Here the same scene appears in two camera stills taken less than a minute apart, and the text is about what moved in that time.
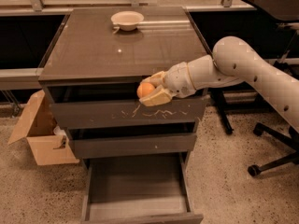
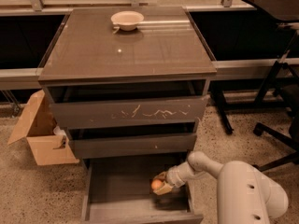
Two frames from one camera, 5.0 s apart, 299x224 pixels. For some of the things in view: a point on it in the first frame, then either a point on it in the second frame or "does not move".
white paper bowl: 127,21 does not move
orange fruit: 145,89 -> 156,184
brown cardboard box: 49,144 does not move
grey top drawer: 130,111 does not move
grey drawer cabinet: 91,77 does not move
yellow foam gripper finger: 156,79 -> 162,176
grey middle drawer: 135,146 does not move
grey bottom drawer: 138,190 does not move
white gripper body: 177,78 -> 173,177
